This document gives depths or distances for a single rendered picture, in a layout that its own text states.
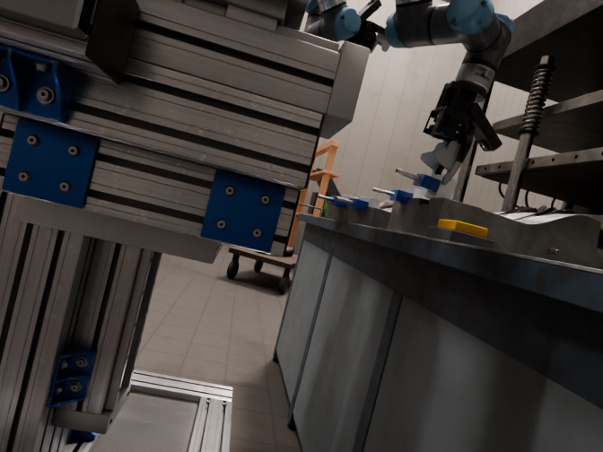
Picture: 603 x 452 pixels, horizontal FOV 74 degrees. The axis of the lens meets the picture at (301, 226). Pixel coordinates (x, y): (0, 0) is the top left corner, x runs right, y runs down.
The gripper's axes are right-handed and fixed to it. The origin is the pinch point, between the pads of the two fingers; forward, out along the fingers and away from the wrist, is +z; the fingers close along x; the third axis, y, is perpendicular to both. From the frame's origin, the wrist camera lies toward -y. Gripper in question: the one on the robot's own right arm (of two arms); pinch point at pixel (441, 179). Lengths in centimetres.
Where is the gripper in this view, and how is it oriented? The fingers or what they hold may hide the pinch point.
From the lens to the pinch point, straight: 95.5
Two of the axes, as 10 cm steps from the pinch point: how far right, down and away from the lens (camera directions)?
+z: -3.5, 9.3, 1.0
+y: -9.3, -3.3, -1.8
